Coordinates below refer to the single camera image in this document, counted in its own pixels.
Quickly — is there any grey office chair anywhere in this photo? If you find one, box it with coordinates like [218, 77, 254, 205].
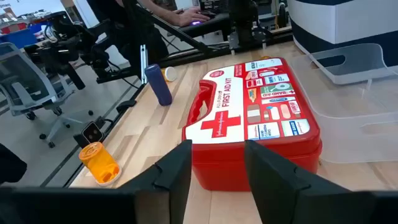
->
[0, 42, 95, 149]

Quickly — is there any person's forearm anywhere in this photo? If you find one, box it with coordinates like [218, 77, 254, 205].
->
[136, 0, 184, 24]

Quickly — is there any blue storage crate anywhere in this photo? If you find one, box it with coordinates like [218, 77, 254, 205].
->
[0, 27, 39, 50]

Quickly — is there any person's hand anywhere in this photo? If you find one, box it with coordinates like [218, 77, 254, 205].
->
[174, 6, 211, 27]

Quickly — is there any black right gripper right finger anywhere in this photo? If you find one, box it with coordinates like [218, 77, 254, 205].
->
[244, 139, 374, 224]

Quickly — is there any black desk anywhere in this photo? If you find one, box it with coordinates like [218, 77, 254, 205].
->
[178, 12, 233, 41]

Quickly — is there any black equipment stand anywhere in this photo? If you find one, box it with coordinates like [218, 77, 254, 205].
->
[23, 11, 125, 91]

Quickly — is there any black table-level camera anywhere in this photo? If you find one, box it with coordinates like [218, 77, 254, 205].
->
[73, 121, 105, 149]

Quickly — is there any person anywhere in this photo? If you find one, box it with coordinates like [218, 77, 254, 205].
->
[86, 0, 170, 68]

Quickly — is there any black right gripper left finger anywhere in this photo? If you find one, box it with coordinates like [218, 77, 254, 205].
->
[118, 139, 193, 224]

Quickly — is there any navy white striped fabric basket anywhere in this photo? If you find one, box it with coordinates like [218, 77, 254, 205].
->
[286, 0, 398, 68]

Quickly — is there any red first aid kit case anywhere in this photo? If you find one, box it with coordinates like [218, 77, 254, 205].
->
[182, 57, 323, 192]

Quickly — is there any clear plastic bin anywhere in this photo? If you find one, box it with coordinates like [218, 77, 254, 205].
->
[290, 42, 398, 164]

